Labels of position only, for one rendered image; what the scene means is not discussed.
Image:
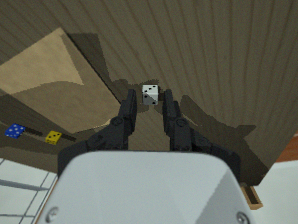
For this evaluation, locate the blue die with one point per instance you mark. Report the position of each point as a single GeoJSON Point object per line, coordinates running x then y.
{"type": "Point", "coordinates": [15, 130]}

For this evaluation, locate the tan mat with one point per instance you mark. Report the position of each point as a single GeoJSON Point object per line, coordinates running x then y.
{"type": "Point", "coordinates": [53, 78]}

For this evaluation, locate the white die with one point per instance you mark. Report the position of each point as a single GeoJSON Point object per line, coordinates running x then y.
{"type": "Point", "coordinates": [149, 94]}

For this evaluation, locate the yellow die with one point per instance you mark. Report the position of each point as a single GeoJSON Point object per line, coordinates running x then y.
{"type": "Point", "coordinates": [53, 137]}

